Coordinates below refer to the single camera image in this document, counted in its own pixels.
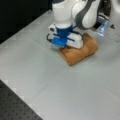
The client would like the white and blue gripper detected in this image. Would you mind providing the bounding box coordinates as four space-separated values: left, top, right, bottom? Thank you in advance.
46 23 83 49

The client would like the brown terry towel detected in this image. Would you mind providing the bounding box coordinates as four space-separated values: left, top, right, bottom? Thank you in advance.
59 33 98 65

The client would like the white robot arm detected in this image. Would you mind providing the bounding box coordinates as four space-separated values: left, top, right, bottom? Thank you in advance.
46 0 101 48

